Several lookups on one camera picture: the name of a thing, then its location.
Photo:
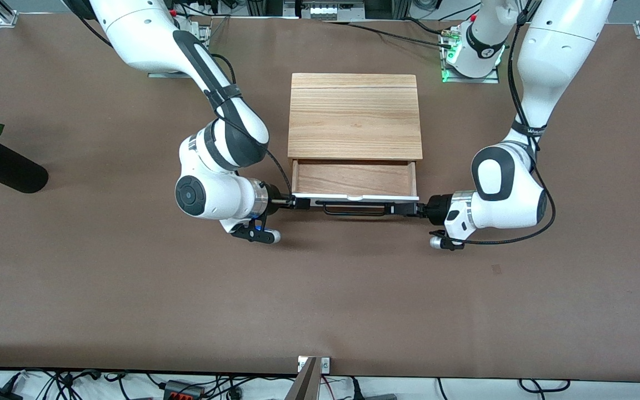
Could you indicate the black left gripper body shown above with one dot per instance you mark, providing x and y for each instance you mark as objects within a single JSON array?
[{"x": 438, "y": 206}]

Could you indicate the black adapter with orange buttons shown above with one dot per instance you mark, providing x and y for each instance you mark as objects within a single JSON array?
[{"x": 184, "y": 391}]

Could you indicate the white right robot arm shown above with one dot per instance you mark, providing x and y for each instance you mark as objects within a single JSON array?
[{"x": 142, "y": 33}]

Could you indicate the aluminium frame post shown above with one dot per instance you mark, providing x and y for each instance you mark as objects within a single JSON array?
[{"x": 256, "y": 6}]

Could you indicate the wooden drawer with white front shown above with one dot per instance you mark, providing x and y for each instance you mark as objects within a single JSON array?
[{"x": 353, "y": 178}]

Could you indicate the white power strip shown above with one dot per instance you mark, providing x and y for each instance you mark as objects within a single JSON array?
[{"x": 328, "y": 10}]

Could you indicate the aluminium frame profile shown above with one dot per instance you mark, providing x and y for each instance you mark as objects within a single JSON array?
[{"x": 0, "y": 6}]

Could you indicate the light wooden cabinet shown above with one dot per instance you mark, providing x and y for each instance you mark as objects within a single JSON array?
[{"x": 353, "y": 116}]

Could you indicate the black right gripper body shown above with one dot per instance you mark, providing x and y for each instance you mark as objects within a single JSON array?
[{"x": 276, "y": 204}]

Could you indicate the grey camera mount bar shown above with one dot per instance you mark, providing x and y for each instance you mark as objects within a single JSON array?
[{"x": 304, "y": 383}]

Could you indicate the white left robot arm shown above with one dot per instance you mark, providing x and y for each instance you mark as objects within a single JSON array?
[{"x": 553, "y": 44}]

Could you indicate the black cylindrical vase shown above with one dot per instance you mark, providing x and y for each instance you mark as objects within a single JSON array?
[{"x": 14, "y": 172}]

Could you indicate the silver table edge clamp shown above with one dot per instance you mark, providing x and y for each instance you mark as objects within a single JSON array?
[{"x": 325, "y": 364}]

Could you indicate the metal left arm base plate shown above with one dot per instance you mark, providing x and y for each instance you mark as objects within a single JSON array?
[{"x": 473, "y": 80}]

